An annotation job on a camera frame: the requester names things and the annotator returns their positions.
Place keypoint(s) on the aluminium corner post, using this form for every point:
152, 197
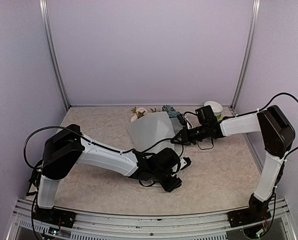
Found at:
247, 53
43, 6

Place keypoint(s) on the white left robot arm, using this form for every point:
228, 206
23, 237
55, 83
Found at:
71, 147

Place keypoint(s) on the left aluminium corner post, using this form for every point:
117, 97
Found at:
43, 6

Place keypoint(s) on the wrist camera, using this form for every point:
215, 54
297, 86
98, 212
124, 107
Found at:
184, 121
184, 163

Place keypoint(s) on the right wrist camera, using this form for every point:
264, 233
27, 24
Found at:
184, 121

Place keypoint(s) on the white ceramic bowl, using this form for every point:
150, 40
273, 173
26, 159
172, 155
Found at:
216, 107

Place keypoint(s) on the right aluminium corner post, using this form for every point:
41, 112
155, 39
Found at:
247, 53

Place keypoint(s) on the blue fake hydrangea stem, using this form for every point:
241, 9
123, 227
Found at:
170, 110

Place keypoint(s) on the green round saucer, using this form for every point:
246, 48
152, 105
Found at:
219, 117

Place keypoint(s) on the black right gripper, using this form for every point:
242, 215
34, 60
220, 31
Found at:
185, 135

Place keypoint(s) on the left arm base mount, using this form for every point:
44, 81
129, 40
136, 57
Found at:
55, 216

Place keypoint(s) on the aluminium front rail frame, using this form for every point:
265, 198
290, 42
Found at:
202, 226

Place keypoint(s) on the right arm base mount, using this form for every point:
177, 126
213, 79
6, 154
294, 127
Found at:
256, 211

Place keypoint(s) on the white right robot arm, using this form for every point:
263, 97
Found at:
277, 133

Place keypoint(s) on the white wrapping paper sheet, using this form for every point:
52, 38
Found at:
151, 128

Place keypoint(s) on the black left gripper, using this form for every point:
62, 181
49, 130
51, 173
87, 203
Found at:
174, 185

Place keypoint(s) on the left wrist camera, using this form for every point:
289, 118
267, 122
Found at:
184, 163

